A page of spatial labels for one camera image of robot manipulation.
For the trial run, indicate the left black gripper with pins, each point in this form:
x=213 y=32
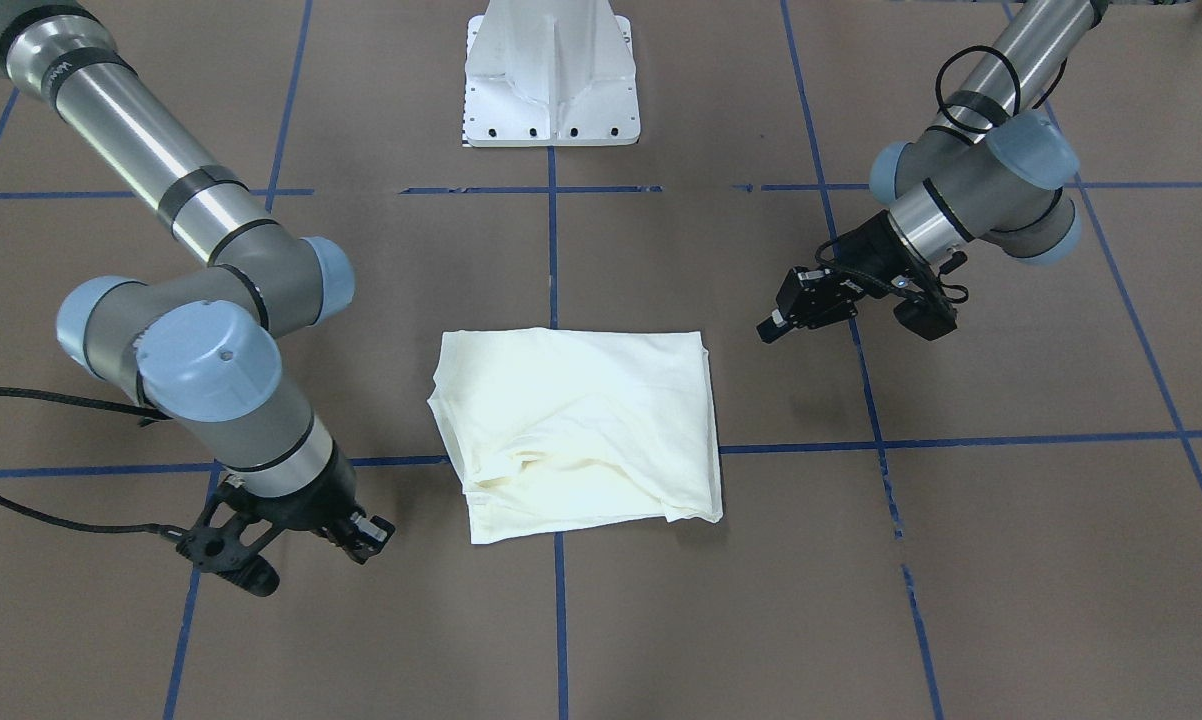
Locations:
x=876 y=249

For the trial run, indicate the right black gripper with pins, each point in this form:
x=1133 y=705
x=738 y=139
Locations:
x=313 y=495

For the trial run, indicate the white long-sleeve printed shirt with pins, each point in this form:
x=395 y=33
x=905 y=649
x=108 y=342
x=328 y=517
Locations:
x=565 y=430

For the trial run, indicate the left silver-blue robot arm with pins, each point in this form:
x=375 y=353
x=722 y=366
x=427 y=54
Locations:
x=991 y=167

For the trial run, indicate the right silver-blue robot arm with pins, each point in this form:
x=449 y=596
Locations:
x=200 y=349

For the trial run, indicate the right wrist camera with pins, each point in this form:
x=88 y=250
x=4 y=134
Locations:
x=215 y=543

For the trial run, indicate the white camera mast with base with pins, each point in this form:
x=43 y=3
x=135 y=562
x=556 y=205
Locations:
x=550 y=73

